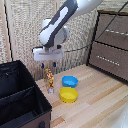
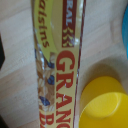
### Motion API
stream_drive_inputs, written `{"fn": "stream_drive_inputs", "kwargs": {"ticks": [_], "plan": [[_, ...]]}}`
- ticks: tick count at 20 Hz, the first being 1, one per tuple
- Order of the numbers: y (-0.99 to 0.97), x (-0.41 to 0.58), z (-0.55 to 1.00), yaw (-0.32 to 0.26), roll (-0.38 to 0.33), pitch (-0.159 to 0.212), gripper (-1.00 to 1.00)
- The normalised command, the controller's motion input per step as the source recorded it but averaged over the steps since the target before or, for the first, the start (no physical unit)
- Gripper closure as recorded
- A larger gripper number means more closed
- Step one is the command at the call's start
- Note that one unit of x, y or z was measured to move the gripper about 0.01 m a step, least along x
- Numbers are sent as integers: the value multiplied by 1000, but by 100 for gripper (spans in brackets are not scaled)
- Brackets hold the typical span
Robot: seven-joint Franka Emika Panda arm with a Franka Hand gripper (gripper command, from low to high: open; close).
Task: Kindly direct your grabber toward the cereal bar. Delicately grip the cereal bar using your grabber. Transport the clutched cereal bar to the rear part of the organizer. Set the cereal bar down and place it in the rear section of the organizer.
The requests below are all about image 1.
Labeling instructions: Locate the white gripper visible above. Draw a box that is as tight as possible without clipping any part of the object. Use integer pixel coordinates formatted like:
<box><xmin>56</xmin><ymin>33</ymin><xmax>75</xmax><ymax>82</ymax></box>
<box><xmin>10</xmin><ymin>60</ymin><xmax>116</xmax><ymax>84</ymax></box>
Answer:
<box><xmin>32</xmin><ymin>44</ymin><xmax>65</xmax><ymax>72</ymax></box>

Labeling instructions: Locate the blue plastic bowl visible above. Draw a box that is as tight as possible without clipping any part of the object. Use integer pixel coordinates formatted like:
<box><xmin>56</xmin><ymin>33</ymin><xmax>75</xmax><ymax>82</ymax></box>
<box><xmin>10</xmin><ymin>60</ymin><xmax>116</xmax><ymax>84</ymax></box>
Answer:
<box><xmin>61</xmin><ymin>75</ymin><xmax>79</xmax><ymax>89</ymax></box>

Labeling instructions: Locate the yellow orange cereal bar packet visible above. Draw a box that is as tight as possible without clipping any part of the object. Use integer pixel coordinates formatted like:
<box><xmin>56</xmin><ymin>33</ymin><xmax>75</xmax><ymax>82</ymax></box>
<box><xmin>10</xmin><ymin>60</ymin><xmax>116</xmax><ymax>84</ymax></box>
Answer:
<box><xmin>43</xmin><ymin>67</ymin><xmax>55</xmax><ymax>95</ymax></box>

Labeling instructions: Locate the yellow plastic bowl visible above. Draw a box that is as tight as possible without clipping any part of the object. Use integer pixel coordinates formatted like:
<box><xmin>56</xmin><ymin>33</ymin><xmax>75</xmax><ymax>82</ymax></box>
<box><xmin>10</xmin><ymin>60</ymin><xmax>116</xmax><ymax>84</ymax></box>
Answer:
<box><xmin>59</xmin><ymin>86</ymin><xmax>79</xmax><ymax>104</ymax></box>

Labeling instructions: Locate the brown drawer cabinet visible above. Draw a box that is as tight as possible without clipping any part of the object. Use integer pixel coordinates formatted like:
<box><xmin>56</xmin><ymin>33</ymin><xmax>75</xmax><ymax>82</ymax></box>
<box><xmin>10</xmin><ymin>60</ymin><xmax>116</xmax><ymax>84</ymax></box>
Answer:
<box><xmin>86</xmin><ymin>9</ymin><xmax>128</xmax><ymax>83</ymax></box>

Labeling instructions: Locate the long silver drawer handle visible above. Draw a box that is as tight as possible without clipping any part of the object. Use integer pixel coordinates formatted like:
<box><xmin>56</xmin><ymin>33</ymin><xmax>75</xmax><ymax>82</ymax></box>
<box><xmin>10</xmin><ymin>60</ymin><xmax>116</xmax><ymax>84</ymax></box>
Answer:
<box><xmin>95</xmin><ymin>54</ymin><xmax>121</xmax><ymax>67</ymax></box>

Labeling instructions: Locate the short silver drawer handle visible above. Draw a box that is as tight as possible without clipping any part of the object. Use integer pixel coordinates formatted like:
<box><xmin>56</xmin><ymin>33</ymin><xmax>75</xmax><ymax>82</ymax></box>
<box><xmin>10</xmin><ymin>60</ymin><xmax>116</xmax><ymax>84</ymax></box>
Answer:
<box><xmin>105</xmin><ymin>28</ymin><xmax>128</xmax><ymax>37</ymax></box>

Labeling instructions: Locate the black fabric storage box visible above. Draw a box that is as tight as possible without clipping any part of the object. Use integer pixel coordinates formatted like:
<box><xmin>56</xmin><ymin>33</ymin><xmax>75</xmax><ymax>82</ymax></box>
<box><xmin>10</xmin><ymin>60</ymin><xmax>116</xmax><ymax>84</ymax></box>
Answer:
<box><xmin>0</xmin><ymin>60</ymin><xmax>53</xmax><ymax>128</ymax></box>

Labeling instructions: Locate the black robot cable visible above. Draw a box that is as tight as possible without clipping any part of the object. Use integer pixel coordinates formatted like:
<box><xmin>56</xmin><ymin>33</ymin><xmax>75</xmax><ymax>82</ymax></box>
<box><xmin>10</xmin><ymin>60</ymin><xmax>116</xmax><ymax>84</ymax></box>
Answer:
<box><xmin>62</xmin><ymin>0</ymin><xmax>128</xmax><ymax>54</ymax></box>

